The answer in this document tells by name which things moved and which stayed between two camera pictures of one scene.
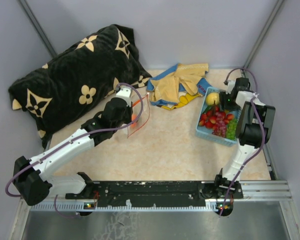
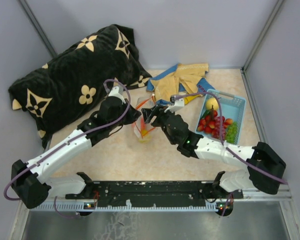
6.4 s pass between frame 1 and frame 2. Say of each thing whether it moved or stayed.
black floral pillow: stayed
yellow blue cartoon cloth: stayed
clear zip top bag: moved
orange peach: moved
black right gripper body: moved
